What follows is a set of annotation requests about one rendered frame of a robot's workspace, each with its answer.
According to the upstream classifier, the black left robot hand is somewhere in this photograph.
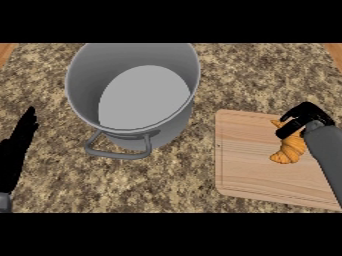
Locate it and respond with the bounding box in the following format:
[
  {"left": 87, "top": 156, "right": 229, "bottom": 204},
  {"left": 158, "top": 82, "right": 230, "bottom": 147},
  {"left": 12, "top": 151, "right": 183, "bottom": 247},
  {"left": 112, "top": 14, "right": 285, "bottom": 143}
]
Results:
[{"left": 0, "top": 106, "right": 41, "bottom": 201}]

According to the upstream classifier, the wooden cutting board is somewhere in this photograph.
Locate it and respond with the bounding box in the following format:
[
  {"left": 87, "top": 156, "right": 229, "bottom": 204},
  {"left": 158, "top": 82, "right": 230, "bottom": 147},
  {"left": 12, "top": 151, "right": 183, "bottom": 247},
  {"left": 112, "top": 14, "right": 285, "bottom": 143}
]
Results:
[{"left": 213, "top": 109, "right": 342, "bottom": 212}]

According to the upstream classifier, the orange croissant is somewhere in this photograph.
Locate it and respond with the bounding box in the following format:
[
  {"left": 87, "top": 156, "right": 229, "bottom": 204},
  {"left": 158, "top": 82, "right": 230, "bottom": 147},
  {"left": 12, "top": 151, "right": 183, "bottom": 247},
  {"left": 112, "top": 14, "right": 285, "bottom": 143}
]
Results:
[{"left": 269, "top": 119, "right": 309, "bottom": 165}]

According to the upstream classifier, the grey metal pot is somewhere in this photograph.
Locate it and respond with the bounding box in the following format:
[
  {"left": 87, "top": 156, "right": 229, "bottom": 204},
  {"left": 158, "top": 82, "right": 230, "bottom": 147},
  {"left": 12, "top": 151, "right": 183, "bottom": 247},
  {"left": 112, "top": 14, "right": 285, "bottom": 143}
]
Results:
[{"left": 63, "top": 42, "right": 202, "bottom": 160}]

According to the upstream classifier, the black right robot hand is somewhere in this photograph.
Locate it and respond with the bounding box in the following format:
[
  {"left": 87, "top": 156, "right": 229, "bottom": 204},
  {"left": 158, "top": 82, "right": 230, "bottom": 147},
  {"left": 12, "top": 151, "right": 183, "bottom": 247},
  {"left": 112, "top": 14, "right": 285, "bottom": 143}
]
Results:
[{"left": 275, "top": 101, "right": 337, "bottom": 140}]

